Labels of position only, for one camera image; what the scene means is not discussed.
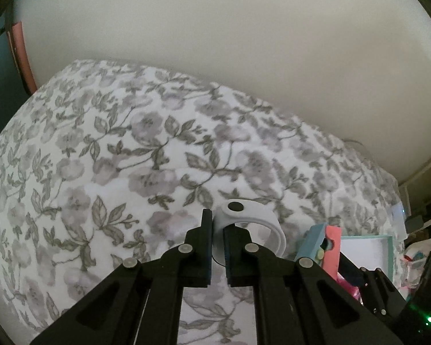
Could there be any white small device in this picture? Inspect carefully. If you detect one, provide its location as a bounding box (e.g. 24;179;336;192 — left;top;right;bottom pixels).
391;202;406;233

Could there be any teal white tray box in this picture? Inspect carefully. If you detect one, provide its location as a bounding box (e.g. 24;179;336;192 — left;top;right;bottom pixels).
340;235;395;281

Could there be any coral blue toy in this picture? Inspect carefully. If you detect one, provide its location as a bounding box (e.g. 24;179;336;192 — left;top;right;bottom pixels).
295;223;342;279

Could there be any magenta marker pen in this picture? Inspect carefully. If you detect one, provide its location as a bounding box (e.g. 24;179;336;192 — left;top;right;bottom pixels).
337;273;362;301

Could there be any pink wooden post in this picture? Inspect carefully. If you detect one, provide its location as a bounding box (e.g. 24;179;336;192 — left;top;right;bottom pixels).
7;22;38;96

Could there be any dark teal cabinet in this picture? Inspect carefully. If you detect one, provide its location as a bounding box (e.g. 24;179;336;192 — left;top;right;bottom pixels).
0;16;28;133

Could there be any floral grey white blanket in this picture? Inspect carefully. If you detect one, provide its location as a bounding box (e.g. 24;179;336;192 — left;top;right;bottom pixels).
0;60;399;344

